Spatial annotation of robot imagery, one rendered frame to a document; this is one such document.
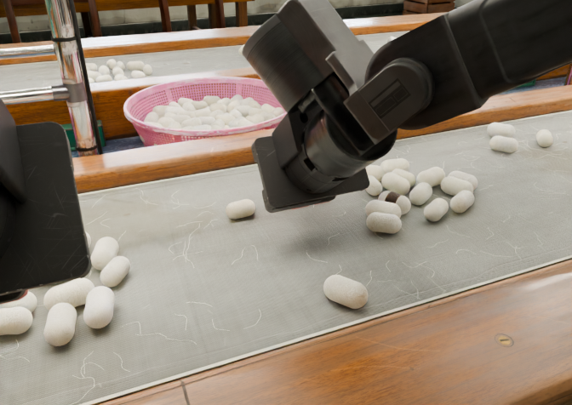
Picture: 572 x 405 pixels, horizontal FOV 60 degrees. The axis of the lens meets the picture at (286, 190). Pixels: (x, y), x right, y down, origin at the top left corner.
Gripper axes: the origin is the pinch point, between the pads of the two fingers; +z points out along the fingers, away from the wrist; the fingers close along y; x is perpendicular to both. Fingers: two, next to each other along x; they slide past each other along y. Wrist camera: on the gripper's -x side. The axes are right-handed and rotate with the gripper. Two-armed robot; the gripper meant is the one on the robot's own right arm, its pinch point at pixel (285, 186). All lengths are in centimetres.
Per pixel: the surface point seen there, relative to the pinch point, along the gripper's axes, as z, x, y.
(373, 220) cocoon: -6.9, 6.2, -5.5
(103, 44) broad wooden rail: 61, -52, 13
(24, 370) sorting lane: -10.3, 11.1, 25.5
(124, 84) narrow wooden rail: 33.6, -29.3, 12.1
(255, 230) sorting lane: -2.1, 4.2, 4.9
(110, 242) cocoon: -3.2, 2.5, 18.6
